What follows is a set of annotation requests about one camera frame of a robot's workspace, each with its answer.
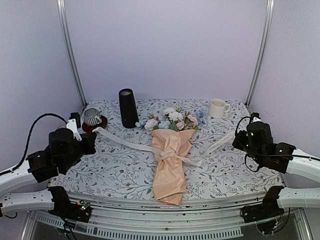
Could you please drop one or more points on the peach paper flower bouquet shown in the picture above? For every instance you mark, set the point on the peach paper flower bouquet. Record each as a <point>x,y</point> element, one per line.
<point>172,135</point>

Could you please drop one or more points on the aluminium front rail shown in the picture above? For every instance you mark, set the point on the aluminium front rail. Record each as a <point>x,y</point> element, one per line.
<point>204,219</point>

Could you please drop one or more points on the right aluminium frame post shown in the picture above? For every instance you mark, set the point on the right aluminium frame post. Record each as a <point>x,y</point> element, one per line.
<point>267,24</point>

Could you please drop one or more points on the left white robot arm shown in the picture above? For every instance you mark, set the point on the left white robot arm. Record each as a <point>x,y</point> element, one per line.
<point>36,168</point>

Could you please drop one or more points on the cream printed ribbon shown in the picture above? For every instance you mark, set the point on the cream printed ribbon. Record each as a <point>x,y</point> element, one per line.
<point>197,161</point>

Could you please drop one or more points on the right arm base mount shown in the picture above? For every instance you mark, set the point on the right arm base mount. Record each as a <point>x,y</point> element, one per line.
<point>262,212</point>

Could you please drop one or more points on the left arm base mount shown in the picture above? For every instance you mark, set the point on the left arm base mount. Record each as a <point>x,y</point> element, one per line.
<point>62,206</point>

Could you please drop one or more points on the cream ceramic mug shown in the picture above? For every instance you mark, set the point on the cream ceramic mug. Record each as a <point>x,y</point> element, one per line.
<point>218,108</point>

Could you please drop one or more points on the aluminium frame post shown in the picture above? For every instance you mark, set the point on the aluminium frame post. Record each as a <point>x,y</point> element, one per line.
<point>62,13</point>
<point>267,24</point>

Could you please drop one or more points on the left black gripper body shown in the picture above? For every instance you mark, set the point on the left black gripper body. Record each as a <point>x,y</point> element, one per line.
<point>72,159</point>

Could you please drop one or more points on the black cylindrical vase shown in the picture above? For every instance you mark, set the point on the black cylindrical vase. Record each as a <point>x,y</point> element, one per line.
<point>128,109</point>

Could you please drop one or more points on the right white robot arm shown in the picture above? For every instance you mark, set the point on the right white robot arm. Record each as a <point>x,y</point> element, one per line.
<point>288,159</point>

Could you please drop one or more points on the red round coaster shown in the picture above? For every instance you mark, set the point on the red round coaster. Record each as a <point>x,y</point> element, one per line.
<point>89,129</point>

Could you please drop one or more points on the floral patterned tablecloth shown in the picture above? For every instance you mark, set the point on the floral patterned tablecloth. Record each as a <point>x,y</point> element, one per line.
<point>117,171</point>

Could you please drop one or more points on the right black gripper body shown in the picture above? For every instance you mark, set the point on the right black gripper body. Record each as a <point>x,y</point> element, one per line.
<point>240,144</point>

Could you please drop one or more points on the striped black white cup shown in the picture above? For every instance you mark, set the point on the striped black white cup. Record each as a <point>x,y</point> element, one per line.
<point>92,117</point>

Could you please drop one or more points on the left aluminium frame post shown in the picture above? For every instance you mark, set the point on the left aluminium frame post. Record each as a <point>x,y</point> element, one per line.
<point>62,13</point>

